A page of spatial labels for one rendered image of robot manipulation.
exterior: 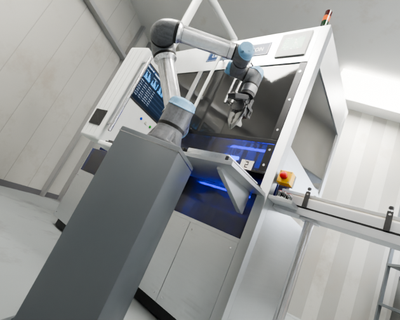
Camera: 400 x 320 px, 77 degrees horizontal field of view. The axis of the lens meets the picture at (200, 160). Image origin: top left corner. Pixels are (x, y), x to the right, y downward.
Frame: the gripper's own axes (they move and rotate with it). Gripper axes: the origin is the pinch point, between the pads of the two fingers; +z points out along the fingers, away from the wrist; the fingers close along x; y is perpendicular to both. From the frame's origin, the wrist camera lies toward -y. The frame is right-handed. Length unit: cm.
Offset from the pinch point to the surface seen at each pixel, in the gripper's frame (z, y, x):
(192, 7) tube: -115, 6, 96
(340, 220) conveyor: 18, 49, -46
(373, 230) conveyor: 19, 49, -60
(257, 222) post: 34, 39, -12
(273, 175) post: 7.0, 38.5, -11.5
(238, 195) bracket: 26.1, 27.3, -2.1
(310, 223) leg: 23, 53, -33
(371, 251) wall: -21, 371, -39
